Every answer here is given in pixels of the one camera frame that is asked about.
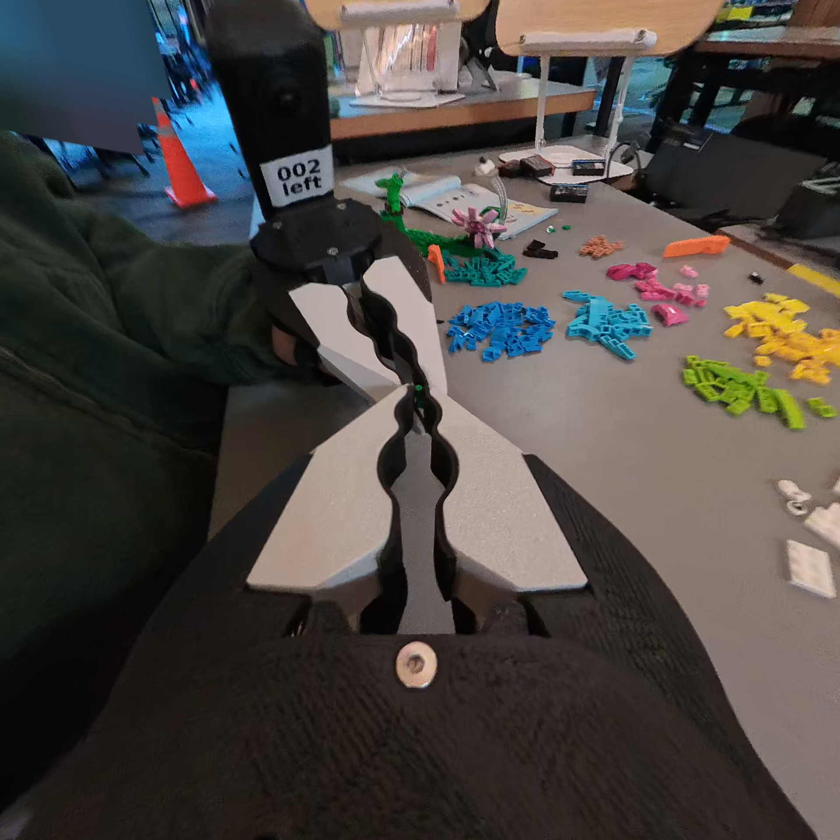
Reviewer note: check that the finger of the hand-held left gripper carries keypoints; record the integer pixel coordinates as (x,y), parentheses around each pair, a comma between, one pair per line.
(410,308)
(334,334)

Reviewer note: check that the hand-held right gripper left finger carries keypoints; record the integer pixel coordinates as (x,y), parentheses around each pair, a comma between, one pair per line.
(328,518)

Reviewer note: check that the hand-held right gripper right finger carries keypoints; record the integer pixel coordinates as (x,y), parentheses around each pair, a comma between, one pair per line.
(505,525)

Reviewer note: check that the person's left forearm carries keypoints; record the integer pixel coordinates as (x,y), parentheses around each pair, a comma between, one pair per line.
(164,295)

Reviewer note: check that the orange lego piece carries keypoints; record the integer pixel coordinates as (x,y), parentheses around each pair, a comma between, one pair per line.
(437,262)

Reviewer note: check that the lego flower build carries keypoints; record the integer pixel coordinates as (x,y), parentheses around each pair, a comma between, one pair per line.
(420,229)

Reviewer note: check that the pile of teal lego pieces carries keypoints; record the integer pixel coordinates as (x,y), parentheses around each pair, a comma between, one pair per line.
(485,270)

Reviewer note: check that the pile of blue lego pieces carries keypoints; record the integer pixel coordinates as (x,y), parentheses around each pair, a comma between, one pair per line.
(502,328)

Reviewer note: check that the black lego pieces cluster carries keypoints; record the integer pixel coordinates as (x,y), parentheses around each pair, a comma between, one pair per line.
(539,250)

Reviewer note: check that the pile of cyan lego pieces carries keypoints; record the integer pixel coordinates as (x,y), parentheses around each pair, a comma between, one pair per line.
(607,321)

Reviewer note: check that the pile of tan lego pieces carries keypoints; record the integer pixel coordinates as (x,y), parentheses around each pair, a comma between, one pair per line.
(600,246)

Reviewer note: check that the pile of magenta lego pieces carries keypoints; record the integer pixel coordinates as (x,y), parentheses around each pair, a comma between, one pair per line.
(659,289)

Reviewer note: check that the pile of lime lego pieces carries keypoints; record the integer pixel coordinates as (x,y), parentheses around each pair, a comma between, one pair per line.
(735,387)

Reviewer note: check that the pile of white lego pieces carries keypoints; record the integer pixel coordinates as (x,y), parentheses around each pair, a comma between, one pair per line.
(810,568)

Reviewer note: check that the pile of yellow lego pieces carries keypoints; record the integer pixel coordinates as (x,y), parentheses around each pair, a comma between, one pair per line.
(784,334)

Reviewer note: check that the person's left hand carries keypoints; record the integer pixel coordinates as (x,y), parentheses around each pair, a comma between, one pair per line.
(285,344)

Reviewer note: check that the instruction booklet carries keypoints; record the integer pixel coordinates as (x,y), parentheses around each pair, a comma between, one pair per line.
(453,200)

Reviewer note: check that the orange traffic cone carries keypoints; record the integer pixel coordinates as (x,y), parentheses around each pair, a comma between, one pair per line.
(180,170)

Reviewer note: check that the wood-edged grey table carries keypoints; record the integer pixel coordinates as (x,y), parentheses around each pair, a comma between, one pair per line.
(459,111)

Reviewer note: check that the black battery pack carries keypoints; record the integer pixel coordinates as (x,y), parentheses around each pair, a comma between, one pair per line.
(587,168)
(537,166)
(569,193)

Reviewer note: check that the person's green hoodie torso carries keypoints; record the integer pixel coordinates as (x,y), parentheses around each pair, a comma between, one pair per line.
(85,525)

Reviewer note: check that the orange brick separator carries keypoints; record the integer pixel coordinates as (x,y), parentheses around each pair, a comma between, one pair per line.
(695,247)

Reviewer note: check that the black case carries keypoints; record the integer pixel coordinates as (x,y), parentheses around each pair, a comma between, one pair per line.
(728,177)

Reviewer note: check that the yellow tape strip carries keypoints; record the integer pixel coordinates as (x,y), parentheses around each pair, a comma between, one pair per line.
(817,279)

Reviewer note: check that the grey device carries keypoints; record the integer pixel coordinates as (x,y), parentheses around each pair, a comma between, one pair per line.
(814,210)

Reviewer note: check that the wooden side table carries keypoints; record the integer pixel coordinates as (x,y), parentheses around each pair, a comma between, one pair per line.
(768,46)

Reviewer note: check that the white frame stand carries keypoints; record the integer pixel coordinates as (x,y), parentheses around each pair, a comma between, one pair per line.
(577,43)
(400,16)

